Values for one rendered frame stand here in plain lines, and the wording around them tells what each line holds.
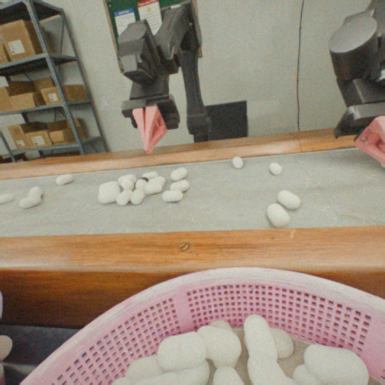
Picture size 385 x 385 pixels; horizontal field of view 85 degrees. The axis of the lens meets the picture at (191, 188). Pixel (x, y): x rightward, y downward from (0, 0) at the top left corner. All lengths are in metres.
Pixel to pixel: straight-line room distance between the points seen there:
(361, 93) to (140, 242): 0.38
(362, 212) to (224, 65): 2.21
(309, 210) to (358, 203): 0.06
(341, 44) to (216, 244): 0.35
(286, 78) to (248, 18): 0.62
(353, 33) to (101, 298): 0.47
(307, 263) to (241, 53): 2.30
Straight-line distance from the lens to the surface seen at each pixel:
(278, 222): 0.25
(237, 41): 2.43
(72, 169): 0.66
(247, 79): 2.40
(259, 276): 0.17
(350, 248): 0.22
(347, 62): 0.44
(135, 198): 0.35
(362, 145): 0.45
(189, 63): 0.78
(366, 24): 0.45
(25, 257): 0.29
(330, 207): 0.32
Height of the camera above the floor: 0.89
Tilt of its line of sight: 24 degrees down
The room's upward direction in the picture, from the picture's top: 9 degrees counter-clockwise
